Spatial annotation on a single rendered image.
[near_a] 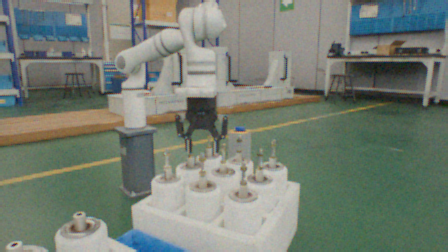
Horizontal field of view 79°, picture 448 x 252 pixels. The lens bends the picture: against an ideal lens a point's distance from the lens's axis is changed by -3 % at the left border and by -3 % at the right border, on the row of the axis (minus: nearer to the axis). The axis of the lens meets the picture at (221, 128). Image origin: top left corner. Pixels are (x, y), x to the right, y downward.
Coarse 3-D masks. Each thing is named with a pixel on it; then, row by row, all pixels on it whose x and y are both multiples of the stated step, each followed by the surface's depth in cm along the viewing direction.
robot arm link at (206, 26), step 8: (200, 8) 64; (208, 8) 64; (216, 8) 66; (200, 16) 63; (208, 16) 63; (216, 16) 63; (200, 24) 63; (208, 24) 63; (216, 24) 64; (200, 32) 65; (208, 32) 65; (216, 32) 65
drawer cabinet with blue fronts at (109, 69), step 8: (96, 64) 598; (104, 64) 564; (112, 64) 574; (96, 72) 603; (104, 72) 567; (112, 72) 576; (120, 72) 587; (96, 80) 609; (104, 80) 571; (104, 88) 575; (112, 88) 583
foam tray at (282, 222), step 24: (288, 192) 88; (144, 216) 78; (168, 216) 74; (264, 216) 74; (288, 216) 84; (168, 240) 75; (192, 240) 71; (216, 240) 67; (240, 240) 64; (264, 240) 64; (288, 240) 88
